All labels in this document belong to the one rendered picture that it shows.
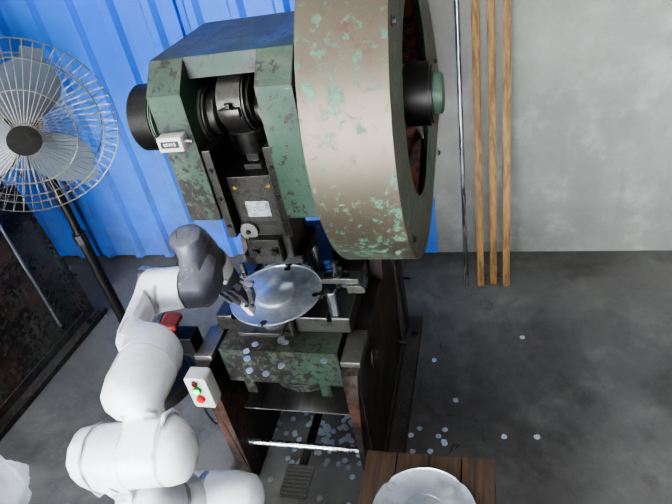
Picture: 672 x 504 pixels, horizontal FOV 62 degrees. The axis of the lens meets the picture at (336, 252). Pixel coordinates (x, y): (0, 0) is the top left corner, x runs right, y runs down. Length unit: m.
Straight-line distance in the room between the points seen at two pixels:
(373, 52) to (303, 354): 0.98
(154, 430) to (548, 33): 2.18
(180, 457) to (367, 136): 0.64
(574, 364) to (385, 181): 1.61
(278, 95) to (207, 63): 0.22
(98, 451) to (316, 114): 0.69
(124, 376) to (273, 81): 0.76
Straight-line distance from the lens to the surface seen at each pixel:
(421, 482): 1.75
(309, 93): 1.09
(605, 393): 2.46
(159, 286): 1.25
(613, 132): 2.83
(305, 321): 1.76
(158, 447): 0.98
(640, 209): 3.05
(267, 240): 1.64
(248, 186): 1.60
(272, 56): 1.42
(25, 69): 2.02
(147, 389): 1.00
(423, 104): 1.39
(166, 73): 1.54
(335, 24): 1.11
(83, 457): 1.04
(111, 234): 3.75
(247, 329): 1.66
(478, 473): 1.77
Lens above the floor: 1.84
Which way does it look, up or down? 35 degrees down
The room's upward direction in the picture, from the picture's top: 12 degrees counter-clockwise
